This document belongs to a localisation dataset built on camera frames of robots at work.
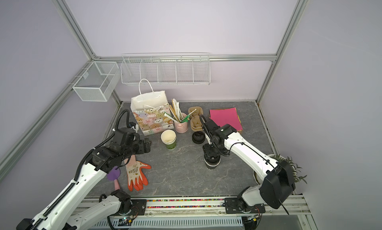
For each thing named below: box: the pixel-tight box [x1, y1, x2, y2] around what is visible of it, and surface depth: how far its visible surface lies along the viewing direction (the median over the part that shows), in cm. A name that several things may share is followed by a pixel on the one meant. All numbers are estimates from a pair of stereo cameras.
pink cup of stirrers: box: [164, 98, 197, 134], surface depth 98 cm
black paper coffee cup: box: [203, 154, 222, 170], surface depth 78 cm
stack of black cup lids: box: [191, 130, 206, 145], surface depth 99 cm
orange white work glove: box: [124, 154, 152, 192], surface depth 84 cm
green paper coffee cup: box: [160, 129, 178, 151], surface depth 91 cm
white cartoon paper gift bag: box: [130, 78, 175, 136], surface depth 91 cm
